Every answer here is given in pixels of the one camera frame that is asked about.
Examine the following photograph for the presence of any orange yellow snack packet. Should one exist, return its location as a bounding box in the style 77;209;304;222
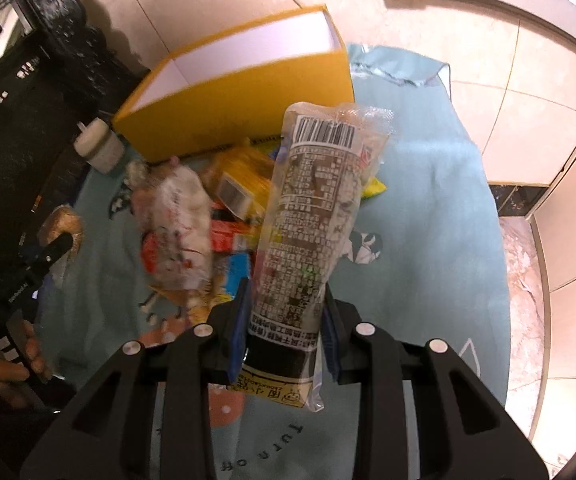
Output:
183;280;233;323

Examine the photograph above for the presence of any person's left hand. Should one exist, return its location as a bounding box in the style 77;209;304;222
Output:
0;320;53;408

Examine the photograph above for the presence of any teal printed cloth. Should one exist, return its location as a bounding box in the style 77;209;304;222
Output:
32;42;511;480

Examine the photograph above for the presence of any white lidded cup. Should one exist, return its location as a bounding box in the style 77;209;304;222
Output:
72;117;126;175

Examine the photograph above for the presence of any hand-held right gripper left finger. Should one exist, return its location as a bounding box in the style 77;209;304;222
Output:
18;277;253;480

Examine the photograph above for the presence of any blue snack packet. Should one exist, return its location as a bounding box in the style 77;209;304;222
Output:
218;252;256;296

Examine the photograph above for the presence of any yellow green snack packet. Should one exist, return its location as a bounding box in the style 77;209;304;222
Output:
360;175;387;206

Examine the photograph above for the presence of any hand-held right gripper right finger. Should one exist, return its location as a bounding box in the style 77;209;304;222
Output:
320;287;549;480

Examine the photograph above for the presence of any dark carved wooden furniture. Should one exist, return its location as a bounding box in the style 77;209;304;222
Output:
0;0;143;271

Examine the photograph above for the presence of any orange red snack packet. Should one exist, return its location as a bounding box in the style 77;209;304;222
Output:
210;217;263;253

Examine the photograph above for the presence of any clear barcode snack packet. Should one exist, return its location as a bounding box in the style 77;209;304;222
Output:
240;101;397;413

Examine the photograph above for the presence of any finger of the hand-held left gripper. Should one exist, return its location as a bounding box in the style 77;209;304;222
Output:
20;232;76;281

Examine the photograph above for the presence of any tan snack packet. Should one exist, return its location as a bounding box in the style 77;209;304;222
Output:
38;205;86;281

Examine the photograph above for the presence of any yellow cardboard box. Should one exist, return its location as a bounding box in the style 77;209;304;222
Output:
112;4;356;163

